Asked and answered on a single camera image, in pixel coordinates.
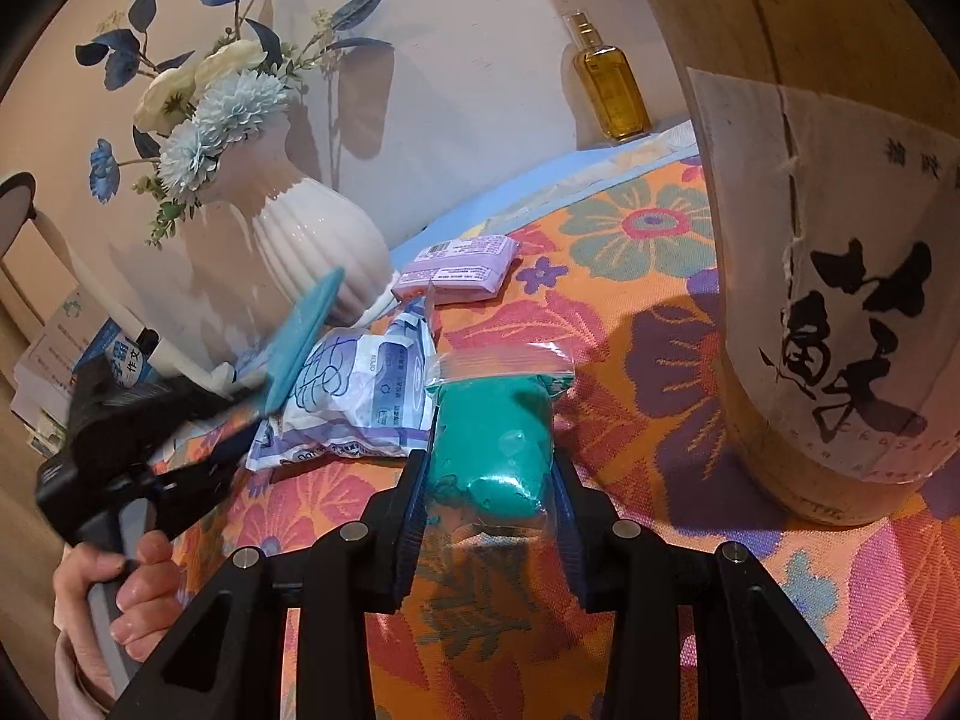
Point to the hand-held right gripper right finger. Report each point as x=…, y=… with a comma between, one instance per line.
x=566, y=532

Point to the blue and white artificial flowers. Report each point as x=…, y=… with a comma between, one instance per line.
x=225, y=101

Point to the floral tablecloth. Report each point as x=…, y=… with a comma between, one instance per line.
x=637, y=255

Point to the yellow perfume bottle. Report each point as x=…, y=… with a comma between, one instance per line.
x=611, y=90

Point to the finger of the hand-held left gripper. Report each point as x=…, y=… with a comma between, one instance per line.
x=202, y=480
x=202, y=397

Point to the person's left forearm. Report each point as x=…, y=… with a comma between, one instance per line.
x=75, y=690

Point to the white ribbed vase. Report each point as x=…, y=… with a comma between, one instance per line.
x=315, y=240

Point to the round stool with white legs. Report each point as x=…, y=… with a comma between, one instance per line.
x=11, y=202

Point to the green cloth packet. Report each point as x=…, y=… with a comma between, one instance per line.
x=487, y=450

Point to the purple packet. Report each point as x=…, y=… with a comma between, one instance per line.
x=465, y=270

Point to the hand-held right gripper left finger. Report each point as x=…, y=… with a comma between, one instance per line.
x=412, y=517

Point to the person's left hand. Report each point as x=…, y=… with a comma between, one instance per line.
x=150, y=600

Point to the white printed mask packet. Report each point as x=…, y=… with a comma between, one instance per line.
x=360, y=390

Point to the stack of books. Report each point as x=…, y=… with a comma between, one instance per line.
x=52, y=345

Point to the teal felt pouch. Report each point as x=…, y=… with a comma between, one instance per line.
x=300, y=345

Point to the wooden bucket with paper label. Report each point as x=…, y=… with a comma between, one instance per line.
x=750, y=127

